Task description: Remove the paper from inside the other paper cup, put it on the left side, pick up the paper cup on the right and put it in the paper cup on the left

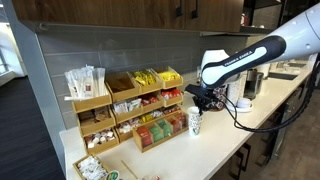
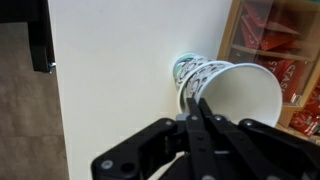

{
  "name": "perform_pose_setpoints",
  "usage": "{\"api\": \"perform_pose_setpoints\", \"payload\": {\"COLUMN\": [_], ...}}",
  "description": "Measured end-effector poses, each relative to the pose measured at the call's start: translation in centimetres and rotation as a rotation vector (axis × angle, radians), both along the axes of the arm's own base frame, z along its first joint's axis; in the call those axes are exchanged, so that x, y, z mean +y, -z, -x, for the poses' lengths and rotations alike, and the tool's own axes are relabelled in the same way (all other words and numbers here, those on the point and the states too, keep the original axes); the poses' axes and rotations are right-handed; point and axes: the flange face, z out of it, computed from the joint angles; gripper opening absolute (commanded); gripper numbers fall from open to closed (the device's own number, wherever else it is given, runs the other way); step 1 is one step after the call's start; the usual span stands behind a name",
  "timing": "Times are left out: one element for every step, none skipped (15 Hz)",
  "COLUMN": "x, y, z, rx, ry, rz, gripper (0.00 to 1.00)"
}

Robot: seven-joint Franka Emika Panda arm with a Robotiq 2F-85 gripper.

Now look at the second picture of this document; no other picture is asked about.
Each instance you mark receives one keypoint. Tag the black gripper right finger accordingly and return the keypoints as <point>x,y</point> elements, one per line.
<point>233,146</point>

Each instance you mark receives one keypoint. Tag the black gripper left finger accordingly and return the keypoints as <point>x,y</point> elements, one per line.
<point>198,143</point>

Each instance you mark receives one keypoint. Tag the tiered wooden shelf organizer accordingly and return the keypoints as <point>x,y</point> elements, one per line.
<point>233,40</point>

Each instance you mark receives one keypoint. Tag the red tea packets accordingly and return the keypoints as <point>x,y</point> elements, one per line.
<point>276,36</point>

